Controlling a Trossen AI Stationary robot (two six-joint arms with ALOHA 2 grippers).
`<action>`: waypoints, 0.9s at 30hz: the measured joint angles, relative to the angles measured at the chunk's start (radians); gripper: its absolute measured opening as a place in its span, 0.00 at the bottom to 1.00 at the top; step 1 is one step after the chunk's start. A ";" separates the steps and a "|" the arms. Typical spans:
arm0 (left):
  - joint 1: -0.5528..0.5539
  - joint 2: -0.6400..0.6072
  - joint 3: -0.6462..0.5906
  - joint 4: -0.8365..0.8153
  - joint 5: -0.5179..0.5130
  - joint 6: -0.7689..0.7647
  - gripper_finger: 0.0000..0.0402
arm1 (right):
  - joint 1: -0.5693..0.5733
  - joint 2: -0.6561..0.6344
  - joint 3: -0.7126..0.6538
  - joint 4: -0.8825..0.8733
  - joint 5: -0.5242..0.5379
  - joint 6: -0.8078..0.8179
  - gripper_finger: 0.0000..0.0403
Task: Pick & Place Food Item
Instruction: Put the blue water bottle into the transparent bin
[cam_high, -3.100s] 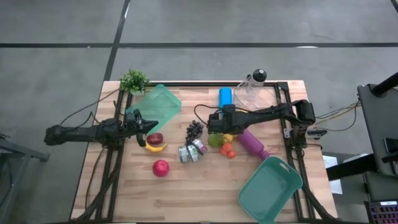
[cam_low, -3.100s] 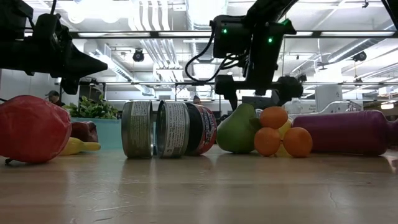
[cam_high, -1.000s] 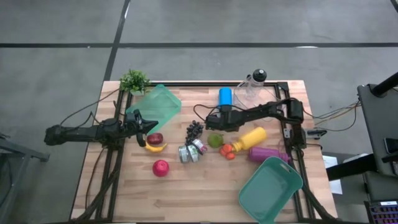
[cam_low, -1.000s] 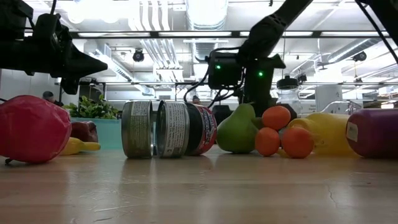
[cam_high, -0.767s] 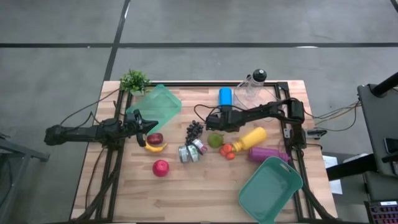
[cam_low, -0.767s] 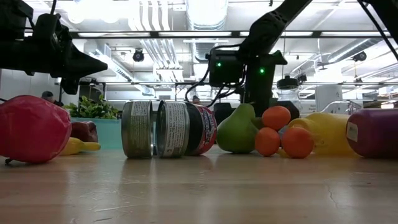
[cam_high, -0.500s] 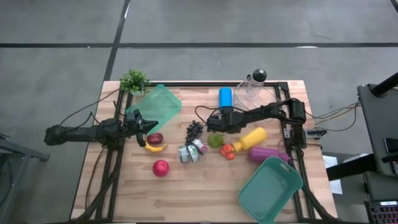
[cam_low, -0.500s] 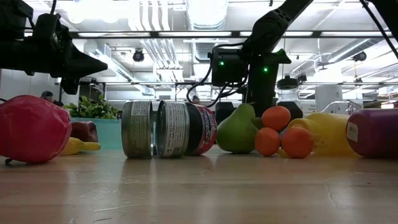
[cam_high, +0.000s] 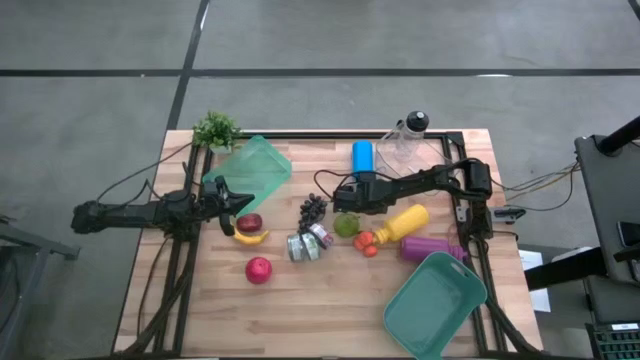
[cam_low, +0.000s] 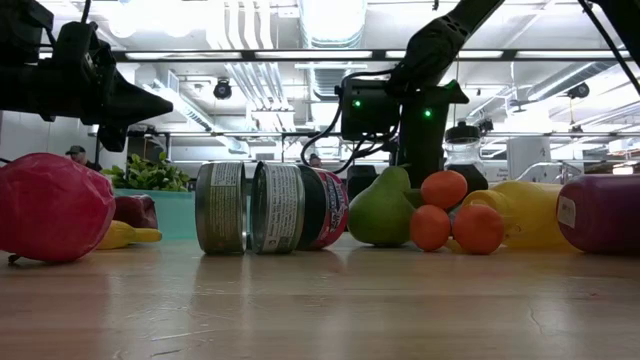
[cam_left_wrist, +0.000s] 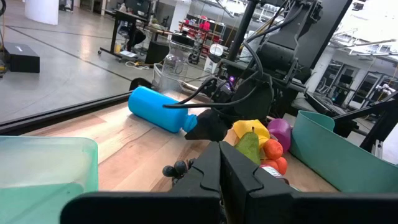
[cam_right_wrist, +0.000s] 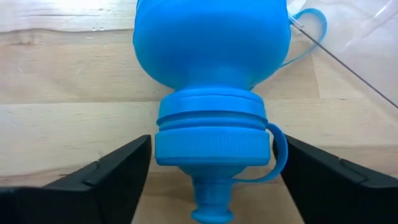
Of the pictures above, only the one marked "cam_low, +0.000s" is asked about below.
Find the dark red apple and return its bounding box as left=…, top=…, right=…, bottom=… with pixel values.
left=113, top=193, right=160, bottom=231

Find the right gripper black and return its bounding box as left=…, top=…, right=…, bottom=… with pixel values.
left=399, top=79, right=470, bottom=188

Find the clear bottle black cap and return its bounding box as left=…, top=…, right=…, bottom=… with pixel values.
left=443, top=121, right=490, bottom=195

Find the yellow banana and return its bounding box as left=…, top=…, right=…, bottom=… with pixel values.
left=95, top=219, right=164, bottom=251

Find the purple plastic bottle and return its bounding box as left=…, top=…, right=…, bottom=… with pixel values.
left=555, top=173, right=640, bottom=255

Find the silver ventilation duct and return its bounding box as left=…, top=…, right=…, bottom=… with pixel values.
left=298, top=0, right=369, bottom=49

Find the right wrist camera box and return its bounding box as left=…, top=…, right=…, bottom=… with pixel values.
left=339, top=77, right=402, bottom=142

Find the clear plastic bin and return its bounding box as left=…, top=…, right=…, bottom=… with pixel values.
left=479, top=158, right=601, bottom=186

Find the red labelled tin can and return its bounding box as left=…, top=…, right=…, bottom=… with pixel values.
left=297, top=164, right=351, bottom=252

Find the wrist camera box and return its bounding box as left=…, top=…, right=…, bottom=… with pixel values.
left=339, top=77, right=402, bottom=142
left=52, top=20, right=109, bottom=71

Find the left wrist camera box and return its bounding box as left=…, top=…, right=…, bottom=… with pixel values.
left=52, top=20, right=109, bottom=71

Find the bright red round fruit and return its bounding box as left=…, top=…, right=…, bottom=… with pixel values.
left=0, top=152, right=118, bottom=265

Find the green pear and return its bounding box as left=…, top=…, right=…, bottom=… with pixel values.
left=347, top=165, right=419, bottom=248

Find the yellow plastic bottle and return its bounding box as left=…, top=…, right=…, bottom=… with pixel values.
left=462, top=179, right=577, bottom=252

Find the black ceiling spotlight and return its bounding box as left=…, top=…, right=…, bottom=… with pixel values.
left=212, top=77, right=235, bottom=102
left=566, top=81, right=592, bottom=101

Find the black office chair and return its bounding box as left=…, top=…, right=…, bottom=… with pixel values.
left=345, top=164, right=380, bottom=202

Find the silver tin can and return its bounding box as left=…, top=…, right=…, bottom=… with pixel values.
left=249, top=160, right=307, bottom=256
left=194, top=160, right=249, bottom=257

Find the translucent green plastic bin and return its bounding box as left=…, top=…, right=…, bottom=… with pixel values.
left=113, top=187, right=254, bottom=241

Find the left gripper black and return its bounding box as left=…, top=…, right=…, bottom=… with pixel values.
left=47, top=59, right=175, bottom=154

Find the small green potted plant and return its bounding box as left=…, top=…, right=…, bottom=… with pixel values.
left=102, top=151, right=193, bottom=193

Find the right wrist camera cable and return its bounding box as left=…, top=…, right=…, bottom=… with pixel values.
left=298, top=68, right=401, bottom=175

